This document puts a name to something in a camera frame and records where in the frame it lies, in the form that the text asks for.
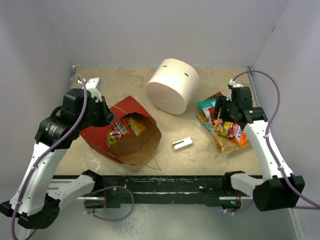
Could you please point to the orange pink fruits candy packet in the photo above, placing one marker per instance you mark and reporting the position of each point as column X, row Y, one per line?
column 240, row 138

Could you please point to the white cylindrical bin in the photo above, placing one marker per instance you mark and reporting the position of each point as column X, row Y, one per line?
column 172, row 86

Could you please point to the tan snack bag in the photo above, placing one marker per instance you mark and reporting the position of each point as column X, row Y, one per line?
column 226, row 145

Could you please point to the red paper bag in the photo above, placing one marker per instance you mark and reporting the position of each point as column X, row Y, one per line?
column 130, row 150

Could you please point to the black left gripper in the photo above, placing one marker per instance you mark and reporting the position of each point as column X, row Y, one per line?
column 107, row 116

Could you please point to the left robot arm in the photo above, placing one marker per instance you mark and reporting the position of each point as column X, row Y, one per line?
column 34, row 206

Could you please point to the colourful fruit candy packet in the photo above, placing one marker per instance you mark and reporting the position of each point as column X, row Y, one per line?
column 225, row 128

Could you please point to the small white stapler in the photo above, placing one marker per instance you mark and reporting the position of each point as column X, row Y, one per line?
column 182, row 143

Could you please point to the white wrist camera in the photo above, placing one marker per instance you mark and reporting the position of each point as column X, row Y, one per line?
column 233, row 84
column 94, row 86

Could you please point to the teal white snack packet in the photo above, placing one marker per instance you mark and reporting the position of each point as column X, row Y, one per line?
column 207, row 107

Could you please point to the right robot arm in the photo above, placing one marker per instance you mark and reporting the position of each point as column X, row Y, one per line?
column 275, row 190

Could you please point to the yellow small snack packet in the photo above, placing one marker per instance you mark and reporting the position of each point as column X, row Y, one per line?
column 136, row 127

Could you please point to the skittles candy packet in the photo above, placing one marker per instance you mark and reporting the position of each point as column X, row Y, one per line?
column 118, row 131

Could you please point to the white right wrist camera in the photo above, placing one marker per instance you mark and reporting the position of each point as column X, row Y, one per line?
column 233, row 84

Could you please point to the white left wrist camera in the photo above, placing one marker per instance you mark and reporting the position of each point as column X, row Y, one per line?
column 94, row 86

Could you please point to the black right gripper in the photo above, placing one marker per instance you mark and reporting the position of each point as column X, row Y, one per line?
column 219, row 101

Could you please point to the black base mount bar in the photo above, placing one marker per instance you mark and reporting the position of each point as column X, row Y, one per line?
column 208, row 190

